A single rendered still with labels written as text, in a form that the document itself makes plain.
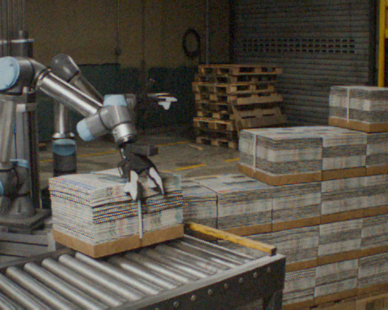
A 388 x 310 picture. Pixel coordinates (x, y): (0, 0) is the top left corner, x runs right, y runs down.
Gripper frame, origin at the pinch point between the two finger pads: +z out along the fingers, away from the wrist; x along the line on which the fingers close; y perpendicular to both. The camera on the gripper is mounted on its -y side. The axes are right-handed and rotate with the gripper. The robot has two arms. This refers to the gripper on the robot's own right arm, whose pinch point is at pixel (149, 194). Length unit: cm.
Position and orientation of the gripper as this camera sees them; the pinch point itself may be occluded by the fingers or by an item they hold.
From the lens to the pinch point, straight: 185.3
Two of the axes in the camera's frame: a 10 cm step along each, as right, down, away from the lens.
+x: -7.5, 1.1, -6.5
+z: 3.3, 9.2, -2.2
